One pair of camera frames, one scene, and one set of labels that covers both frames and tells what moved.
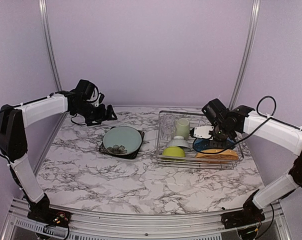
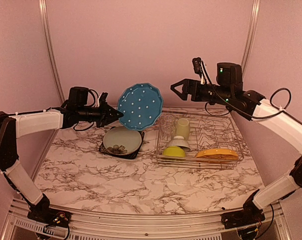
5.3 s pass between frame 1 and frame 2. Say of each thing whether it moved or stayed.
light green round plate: stayed
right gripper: moved
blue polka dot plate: moved
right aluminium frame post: stayed
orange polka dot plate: stayed
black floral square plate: stayed
